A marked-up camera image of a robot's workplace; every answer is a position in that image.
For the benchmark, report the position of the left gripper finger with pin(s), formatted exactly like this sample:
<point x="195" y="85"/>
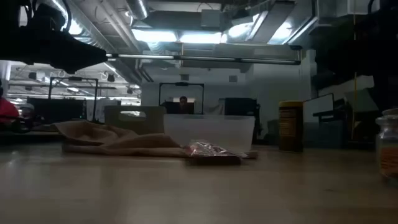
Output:
<point x="73" y="68"/>
<point x="90" y="54"/>

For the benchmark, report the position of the beige cloth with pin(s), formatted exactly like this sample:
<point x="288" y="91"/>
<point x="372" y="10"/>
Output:
<point x="124" y="144"/>

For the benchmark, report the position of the translucent plastic bin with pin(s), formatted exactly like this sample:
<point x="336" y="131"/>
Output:
<point x="217" y="130"/>

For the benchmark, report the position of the orange spice packet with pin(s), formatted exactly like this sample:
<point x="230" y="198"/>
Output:
<point x="211" y="152"/>

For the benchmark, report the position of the yellow-lid spice bottle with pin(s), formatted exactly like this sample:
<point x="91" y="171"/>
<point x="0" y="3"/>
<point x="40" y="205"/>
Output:
<point x="290" y="127"/>

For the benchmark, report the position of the small glass spice jar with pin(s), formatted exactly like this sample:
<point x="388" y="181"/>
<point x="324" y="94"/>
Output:
<point x="388" y="146"/>

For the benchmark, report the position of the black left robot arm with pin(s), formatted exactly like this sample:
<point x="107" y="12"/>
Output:
<point x="9" y="15"/>

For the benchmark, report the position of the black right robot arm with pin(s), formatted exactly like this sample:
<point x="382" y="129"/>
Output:
<point x="387" y="77"/>

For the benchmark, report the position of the ceiling light panel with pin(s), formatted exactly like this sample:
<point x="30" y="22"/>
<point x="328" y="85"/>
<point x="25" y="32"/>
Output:
<point x="154" y="35"/>
<point x="200" y="37"/>

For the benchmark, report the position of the person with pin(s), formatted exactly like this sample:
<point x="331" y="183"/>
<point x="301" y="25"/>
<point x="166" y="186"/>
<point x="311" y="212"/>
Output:
<point x="183" y="102"/>
<point x="7" y="110"/>

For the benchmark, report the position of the grey ceiling box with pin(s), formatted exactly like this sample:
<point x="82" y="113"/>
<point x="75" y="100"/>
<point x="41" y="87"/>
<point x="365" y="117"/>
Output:
<point x="211" y="18"/>

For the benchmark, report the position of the black monitor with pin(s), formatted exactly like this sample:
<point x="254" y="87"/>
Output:
<point x="241" y="107"/>

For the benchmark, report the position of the white board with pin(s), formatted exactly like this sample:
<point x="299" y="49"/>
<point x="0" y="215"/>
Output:
<point x="318" y="107"/>

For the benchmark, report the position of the dark grey tray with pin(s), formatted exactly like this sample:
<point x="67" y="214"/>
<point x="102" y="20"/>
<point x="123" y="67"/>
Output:
<point x="323" y="133"/>

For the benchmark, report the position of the round silver duct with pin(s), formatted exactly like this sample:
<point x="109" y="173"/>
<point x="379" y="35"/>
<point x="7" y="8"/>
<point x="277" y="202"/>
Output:
<point x="138" y="7"/>

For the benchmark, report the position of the metal rig frame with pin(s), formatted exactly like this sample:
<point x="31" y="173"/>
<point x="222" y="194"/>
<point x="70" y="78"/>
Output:
<point x="202" y="58"/>

